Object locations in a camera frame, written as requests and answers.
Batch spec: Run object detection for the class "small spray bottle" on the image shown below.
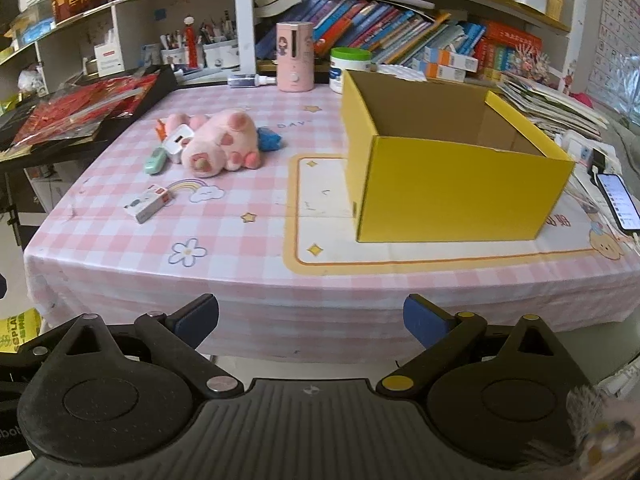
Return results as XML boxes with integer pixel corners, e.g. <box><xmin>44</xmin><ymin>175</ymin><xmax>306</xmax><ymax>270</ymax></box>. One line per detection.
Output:
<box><xmin>227</xmin><ymin>74</ymin><xmax>277</xmax><ymax>87</ymax></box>

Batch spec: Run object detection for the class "white charger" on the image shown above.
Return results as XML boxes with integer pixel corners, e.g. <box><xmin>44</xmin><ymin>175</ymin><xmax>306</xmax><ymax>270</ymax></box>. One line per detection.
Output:
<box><xmin>161</xmin><ymin>124</ymin><xmax>197</xmax><ymax>163</ymax></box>

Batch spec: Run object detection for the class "red figure pen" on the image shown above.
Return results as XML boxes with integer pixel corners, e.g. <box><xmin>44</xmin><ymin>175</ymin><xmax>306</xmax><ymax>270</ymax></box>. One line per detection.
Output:
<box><xmin>185</xmin><ymin>16</ymin><xmax>199</xmax><ymax>68</ymax></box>

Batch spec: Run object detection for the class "row of books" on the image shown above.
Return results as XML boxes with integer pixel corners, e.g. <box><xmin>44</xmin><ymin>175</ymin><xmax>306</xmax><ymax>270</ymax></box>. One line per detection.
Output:
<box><xmin>255</xmin><ymin>0</ymin><xmax>543</xmax><ymax>68</ymax></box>

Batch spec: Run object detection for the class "white bookshelf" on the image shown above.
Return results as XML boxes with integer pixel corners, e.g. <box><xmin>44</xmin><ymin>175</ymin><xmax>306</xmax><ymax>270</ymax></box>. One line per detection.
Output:
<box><xmin>0</xmin><ymin>0</ymin><xmax>601</xmax><ymax>86</ymax></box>

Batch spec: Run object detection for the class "white jar green lid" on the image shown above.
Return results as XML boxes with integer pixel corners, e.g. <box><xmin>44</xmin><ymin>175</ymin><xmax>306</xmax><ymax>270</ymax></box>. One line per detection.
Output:
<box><xmin>329</xmin><ymin>47</ymin><xmax>373</xmax><ymax>95</ymax></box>

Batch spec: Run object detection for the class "pink pig plush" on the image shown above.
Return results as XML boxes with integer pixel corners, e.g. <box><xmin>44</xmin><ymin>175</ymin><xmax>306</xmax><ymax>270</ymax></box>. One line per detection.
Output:
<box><xmin>181</xmin><ymin>108</ymin><xmax>262</xmax><ymax>177</ymax></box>

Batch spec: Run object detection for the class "orange white medicine box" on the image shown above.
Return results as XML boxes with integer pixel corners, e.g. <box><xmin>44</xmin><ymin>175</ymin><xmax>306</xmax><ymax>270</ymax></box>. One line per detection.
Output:
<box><xmin>417</xmin><ymin>60</ymin><xmax>466</xmax><ymax>81</ymax></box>
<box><xmin>422</xmin><ymin>46</ymin><xmax>479</xmax><ymax>72</ymax></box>

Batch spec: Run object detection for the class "stack of magazines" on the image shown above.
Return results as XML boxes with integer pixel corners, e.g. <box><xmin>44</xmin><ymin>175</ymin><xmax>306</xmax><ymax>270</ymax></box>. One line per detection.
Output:
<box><xmin>495</xmin><ymin>77</ymin><xmax>608</xmax><ymax>141</ymax></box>

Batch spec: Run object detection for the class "pink humidifier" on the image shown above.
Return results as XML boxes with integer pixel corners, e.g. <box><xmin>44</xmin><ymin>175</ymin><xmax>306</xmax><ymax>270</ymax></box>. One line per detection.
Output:
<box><xmin>276</xmin><ymin>21</ymin><xmax>316</xmax><ymax>93</ymax></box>

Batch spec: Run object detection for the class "colourful ornament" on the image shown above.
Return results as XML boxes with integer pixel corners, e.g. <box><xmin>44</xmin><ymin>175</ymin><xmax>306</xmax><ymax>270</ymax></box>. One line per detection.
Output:
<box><xmin>510</xmin><ymin>42</ymin><xmax>547</xmax><ymax>81</ymax></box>

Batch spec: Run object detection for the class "alphabet wall poster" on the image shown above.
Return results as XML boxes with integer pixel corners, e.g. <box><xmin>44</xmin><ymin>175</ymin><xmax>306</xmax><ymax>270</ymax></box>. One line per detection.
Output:
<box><xmin>587</xmin><ymin>0</ymin><xmax>640</xmax><ymax>106</ymax></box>

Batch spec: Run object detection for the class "mint green handheld device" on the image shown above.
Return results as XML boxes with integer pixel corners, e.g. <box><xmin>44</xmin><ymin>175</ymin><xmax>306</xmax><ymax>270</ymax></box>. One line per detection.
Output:
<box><xmin>144</xmin><ymin>146</ymin><xmax>168</xmax><ymax>175</ymax></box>

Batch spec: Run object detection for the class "small white red carton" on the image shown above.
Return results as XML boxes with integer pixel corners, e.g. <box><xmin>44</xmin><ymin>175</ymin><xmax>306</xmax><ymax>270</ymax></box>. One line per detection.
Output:
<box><xmin>124</xmin><ymin>185</ymin><xmax>173</xmax><ymax>224</ymax></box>

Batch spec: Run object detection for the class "small blue toy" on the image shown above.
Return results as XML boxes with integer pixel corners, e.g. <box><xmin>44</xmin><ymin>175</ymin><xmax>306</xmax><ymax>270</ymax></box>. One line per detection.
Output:
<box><xmin>256</xmin><ymin>127</ymin><xmax>283</xmax><ymax>152</ymax></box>

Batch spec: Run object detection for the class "black tray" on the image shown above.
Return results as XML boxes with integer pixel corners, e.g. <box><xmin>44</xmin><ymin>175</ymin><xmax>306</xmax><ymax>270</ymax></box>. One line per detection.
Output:
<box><xmin>0</xmin><ymin>65</ymin><xmax>178</xmax><ymax>161</ymax></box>

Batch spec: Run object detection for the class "yellow cardboard box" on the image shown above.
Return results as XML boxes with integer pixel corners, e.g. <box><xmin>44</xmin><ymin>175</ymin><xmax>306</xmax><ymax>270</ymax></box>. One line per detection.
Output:
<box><xmin>341</xmin><ymin>69</ymin><xmax>576</xmax><ymax>243</ymax></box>

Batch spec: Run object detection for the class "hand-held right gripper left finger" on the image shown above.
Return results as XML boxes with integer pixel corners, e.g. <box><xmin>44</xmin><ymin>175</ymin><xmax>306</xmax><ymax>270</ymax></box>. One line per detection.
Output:
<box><xmin>42</xmin><ymin>294</ymin><xmax>244</xmax><ymax>401</ymax></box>

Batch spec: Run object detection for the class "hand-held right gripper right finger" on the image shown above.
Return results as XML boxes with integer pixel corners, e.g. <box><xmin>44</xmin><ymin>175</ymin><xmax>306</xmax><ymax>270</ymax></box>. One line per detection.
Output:
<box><xmin>375</xmin><ymin>294</ymin><xmax>593</xmax><ymax>400</ymax></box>

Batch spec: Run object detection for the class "pile of red packets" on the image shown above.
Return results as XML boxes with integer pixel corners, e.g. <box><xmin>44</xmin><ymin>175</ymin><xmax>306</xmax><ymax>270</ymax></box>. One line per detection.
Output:
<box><xmin>10</xmin><ymin>74</ymin><xmax>161</xmax><ymax>146</ymax></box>

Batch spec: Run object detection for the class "smartphone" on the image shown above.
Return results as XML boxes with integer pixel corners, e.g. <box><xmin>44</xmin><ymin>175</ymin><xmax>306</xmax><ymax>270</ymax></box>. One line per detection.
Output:
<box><xmin>596</xmin><ymin>172</ymin><xmax>640</xmax><ymax>233</ymax></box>

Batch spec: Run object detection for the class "white pen holder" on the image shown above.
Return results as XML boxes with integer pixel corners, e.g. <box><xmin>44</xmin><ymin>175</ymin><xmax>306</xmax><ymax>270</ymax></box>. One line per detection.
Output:
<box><xmin>160</xmin><ymin>32</ymin><xmax>190</xmax><ymax>68</ymax></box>
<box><xmin>200</xmin><ymin>20</ymin><xmax>240</xmax><ymax>70</ymax></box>

